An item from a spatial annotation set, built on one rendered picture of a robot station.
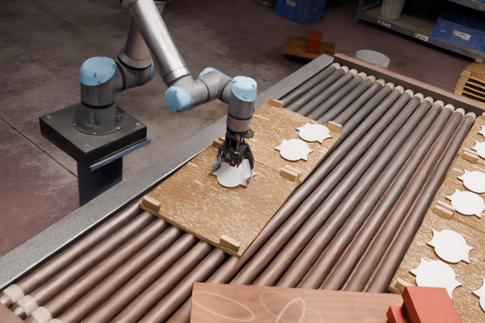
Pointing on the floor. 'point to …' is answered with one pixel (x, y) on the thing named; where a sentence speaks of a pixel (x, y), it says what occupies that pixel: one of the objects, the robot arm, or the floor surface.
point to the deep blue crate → (301, 1)
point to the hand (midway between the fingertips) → (232, 174)
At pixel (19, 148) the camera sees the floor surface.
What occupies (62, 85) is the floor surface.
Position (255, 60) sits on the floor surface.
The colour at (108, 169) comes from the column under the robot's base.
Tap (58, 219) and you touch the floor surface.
